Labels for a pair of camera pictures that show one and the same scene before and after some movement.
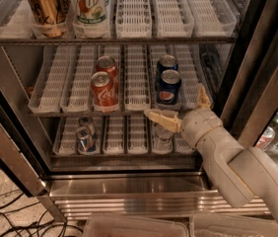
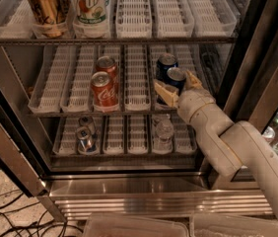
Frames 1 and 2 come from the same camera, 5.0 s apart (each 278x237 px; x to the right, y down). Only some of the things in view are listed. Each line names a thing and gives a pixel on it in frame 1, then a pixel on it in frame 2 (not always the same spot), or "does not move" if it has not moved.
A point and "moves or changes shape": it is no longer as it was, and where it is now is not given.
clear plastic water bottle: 162,138 does not move
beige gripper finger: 202,100 → 192,81
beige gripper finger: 170,119 → 169,93
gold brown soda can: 49,6 does not move
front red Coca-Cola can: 104,98 does not move
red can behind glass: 266,139 does not move
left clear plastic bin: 131,224 does not move
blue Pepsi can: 168,87 moves or changes shape
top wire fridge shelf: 110,40 does not move
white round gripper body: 198,123 → 194,100
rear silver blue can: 87,121 does not move
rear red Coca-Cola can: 106,63 does not move
